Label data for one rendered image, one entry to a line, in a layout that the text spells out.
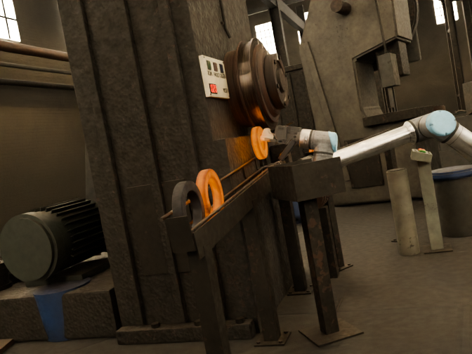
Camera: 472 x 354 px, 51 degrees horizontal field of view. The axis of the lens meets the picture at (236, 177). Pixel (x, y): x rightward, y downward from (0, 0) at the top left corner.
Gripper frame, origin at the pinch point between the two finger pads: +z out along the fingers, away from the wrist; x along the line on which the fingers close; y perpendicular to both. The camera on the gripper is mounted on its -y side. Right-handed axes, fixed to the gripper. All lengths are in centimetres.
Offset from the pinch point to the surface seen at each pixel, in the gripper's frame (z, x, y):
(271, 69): -1.3, -7.5, 32.9
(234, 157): 5.0, 20.2, -7.8
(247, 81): 7.3, 1.8, 26.6
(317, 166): -36, 43, -4
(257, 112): 2.7, -3.1, 12.5
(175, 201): -3, 97, -13
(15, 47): 576, -477, 72
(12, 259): 125, 21, -77
